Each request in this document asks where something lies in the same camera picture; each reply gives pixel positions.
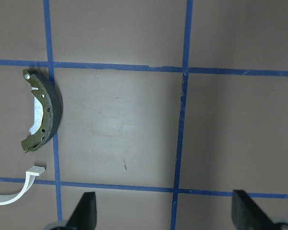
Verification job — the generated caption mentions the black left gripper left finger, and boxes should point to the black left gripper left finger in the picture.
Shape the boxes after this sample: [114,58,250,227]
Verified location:
[66,192,97,230]

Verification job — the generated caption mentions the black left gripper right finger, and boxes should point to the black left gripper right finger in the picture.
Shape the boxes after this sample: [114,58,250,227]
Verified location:
[231,190,278,230]

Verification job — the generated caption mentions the white curved plastic part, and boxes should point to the white curved plastic part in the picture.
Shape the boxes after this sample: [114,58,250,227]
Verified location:
[0,165,45,206]

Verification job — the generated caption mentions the green brake shoe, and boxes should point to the green brake shoe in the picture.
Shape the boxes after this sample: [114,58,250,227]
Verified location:
[21,69,62,152]

